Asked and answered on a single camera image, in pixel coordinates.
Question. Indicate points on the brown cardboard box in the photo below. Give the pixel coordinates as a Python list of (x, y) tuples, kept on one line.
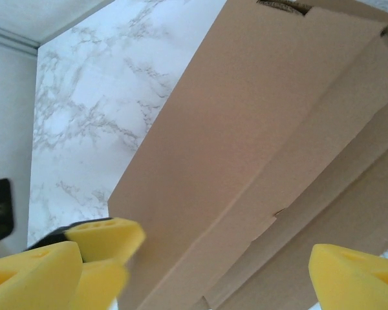
[(245, 129)]

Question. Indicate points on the aluminium frame corner post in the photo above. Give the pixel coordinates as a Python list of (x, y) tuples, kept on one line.
[(9, 38)]

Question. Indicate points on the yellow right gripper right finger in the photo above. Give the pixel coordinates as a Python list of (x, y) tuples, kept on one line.
[(342, 277)]

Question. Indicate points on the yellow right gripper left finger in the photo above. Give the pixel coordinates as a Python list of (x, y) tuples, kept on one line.
[(35, 281)]

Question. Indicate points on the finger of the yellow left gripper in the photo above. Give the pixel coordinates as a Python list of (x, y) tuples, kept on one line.
[(100, 281), (110, 237)]

